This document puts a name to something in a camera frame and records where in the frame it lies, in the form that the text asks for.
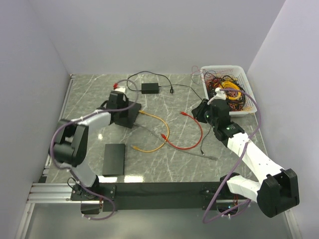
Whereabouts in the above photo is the black network switch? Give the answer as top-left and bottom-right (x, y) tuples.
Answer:
(114, 103), (142, 128)

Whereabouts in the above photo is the grey ethernet cable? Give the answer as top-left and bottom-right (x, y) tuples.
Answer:
(133, 122), (218, 160)

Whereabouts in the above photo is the yellow ethernet cable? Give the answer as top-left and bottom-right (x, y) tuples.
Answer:
(131, 110), (170, 153)

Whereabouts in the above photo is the black box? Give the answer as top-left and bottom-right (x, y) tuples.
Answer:
(102, 143), (126, 177)

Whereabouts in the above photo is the red ethernet cable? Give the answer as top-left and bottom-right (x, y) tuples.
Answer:
(160, 111), (203, 150)

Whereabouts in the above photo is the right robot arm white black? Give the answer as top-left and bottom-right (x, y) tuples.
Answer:
(191, 99), (300, 218)

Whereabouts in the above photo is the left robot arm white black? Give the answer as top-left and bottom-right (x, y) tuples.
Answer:
(49, 90), (136, 200)

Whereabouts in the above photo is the black power adapter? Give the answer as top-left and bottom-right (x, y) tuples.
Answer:
(141, 83), (160, 94)

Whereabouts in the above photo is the white plastic basket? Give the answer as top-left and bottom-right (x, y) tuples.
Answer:
(200, 65), (257, 117)

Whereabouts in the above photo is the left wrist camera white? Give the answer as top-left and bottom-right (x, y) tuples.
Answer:
(113, 83), (126, 93)

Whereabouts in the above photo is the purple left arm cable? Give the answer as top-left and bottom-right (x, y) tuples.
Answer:
(49, 79), (140, 221)

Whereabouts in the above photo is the tangled cable bundle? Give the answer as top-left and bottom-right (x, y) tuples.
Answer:
(190, 65), (252, 113)

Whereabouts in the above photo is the black power adapter cable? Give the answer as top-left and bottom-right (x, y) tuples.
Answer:
(126, 71), (210, 110)

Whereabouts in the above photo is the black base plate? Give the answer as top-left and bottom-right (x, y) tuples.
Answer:
(70, 181), (250, 213)

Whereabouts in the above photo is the aluminium rail frame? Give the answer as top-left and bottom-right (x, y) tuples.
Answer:
(27, 181), (75, 204)

